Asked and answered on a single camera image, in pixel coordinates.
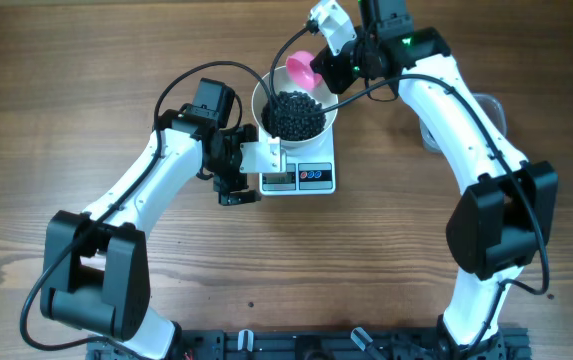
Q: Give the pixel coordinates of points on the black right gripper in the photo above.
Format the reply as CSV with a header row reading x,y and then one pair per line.
x,y
326,62

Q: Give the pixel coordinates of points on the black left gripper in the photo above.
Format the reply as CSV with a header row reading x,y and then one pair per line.
x,y
223,185

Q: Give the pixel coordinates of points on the pink scoop with blue handle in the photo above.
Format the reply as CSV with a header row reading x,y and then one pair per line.
x,y
299,69

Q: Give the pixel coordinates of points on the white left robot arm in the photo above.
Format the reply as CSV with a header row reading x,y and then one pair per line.
x,y
96,273

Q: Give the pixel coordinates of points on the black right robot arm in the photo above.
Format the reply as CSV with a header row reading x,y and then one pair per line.
x,y
503,219

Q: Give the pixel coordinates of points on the black beans in bowl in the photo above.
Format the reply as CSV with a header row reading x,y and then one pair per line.
x,y
287,118

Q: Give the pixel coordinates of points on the white digital kitchen scale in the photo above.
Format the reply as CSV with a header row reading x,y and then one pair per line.
x,y
309,171

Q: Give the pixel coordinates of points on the clear plastic container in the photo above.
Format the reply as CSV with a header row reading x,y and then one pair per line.
x,y
491,107

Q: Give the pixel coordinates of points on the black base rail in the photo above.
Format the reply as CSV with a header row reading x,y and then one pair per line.
x,y
400,343

